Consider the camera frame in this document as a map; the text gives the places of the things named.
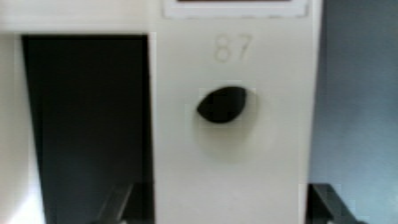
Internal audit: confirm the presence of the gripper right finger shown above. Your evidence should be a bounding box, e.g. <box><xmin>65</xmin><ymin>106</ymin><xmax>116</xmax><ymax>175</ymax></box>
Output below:
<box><xmin>308</xmin><ymin>183</ymin><xmax>365</xmax><ymax>224</ymax></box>

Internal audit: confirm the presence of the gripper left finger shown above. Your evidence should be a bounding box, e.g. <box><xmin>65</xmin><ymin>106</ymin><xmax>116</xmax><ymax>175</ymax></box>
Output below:
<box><xmin>91</xmin><ymin>184</ymin><xmax>134</xmax><ymax>224</ymax></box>

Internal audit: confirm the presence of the white chair back frame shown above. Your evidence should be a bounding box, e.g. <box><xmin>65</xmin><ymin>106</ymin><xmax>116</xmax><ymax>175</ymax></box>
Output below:
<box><xmin>0</xmin><ymin>0</ymin><xmax>324</xmax><ymax>224</ymax></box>

